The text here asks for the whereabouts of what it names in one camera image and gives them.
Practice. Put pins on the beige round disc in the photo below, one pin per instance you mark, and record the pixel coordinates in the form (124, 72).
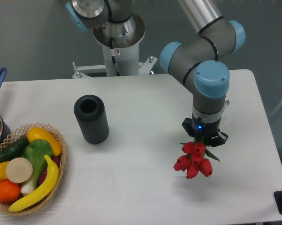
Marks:
(19, 170)

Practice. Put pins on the woven wicker basket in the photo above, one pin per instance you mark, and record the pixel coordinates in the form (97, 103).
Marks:
(18, 134)

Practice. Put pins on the green cucumber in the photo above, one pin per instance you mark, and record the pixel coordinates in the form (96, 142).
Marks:
(13, 150)

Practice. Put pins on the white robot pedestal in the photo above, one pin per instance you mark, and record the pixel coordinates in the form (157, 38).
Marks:
(120, 47)

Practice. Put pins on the red tulip bouquet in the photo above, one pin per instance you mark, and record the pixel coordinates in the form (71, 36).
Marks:
(196, 159)

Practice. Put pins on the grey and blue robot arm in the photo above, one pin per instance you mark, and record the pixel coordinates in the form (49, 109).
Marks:
(197, 66)

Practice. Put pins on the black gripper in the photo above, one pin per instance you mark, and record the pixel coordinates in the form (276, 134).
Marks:
(205, 128)

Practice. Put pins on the dark grey ribbed vase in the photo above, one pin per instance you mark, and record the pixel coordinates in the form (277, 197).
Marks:
(91, 116)

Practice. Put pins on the purple eggplant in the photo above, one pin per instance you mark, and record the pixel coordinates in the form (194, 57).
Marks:
(43, 175)

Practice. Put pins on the yellow banana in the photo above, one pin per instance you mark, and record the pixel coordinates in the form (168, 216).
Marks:
(42, 191)

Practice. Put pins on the orange fruit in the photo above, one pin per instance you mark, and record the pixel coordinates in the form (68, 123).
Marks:
(9, 191)

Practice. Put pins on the yellow squash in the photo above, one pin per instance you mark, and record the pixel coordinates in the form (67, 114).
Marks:
(40, 133)

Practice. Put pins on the green bok choy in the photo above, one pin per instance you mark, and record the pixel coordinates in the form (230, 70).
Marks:
(35, 152)

